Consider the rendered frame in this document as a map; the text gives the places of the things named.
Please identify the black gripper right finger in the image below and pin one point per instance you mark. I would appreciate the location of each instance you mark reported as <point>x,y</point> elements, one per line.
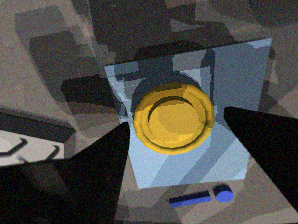
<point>272,141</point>

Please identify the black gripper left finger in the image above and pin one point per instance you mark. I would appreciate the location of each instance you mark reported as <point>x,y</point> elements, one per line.
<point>90,181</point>

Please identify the cream cylinder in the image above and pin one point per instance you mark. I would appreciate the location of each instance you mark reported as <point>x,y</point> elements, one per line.
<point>275,13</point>

